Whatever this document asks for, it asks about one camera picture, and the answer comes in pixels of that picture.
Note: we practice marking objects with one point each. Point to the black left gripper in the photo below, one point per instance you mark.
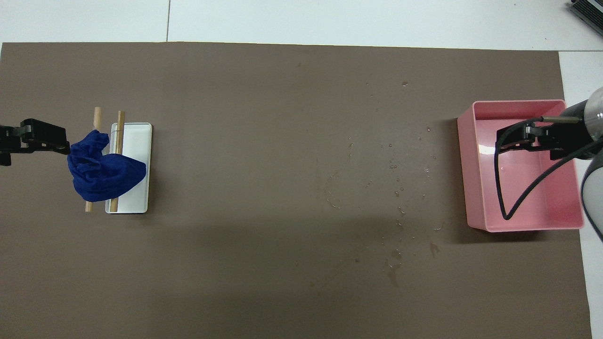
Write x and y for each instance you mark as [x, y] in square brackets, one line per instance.
[7, 141]

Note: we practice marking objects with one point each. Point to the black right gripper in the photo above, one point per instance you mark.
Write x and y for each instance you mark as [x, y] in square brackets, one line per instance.
[577, 127]

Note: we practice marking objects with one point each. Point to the blue cloth towel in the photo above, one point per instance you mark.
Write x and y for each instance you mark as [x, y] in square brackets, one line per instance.
[101, 174]

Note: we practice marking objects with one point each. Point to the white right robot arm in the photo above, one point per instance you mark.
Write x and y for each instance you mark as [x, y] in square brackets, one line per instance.
[594, 188]

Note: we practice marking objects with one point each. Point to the white towel rack base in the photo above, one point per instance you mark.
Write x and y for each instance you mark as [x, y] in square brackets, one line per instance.
[136, 165]

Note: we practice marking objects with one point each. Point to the spilled water drops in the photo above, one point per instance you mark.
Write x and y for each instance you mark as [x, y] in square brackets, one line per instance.
[395, 193]

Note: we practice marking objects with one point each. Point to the pink plastic bin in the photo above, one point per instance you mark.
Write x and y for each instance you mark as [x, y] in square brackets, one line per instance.
[523, 188]

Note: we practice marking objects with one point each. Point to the wooden dowel rod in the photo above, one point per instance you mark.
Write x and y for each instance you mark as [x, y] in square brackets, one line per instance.
[97, 115]
[120, 127]

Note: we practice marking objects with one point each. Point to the grey ribbed device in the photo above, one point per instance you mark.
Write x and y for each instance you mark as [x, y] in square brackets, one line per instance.
[589, 9]

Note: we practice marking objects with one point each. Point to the brown table mat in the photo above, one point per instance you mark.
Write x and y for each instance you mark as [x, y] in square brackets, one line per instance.
[264, 165]

